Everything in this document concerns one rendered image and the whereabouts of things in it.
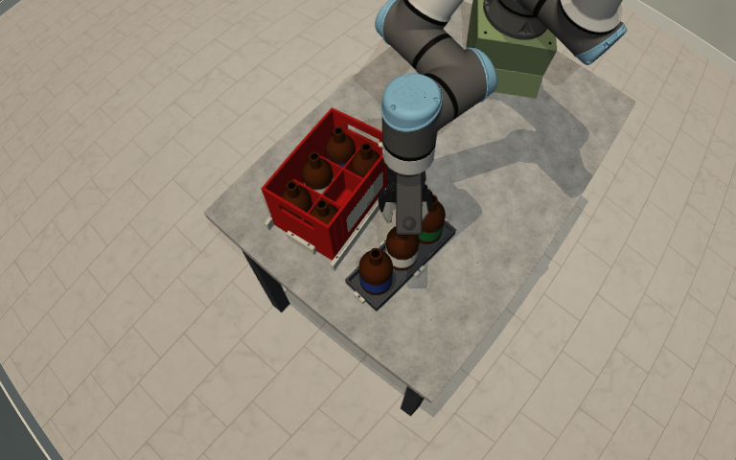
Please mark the brown glass bottle with white label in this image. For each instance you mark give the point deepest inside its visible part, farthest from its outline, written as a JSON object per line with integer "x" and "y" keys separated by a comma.
{"x": 317, "y": 174}
{"x": 402, "y": 249}

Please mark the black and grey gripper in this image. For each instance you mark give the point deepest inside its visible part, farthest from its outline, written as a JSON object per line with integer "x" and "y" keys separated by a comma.
{"x": 387, "y": 198}

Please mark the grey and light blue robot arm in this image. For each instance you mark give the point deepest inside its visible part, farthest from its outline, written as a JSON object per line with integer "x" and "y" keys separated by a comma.
{"x": 411, "y": 105}

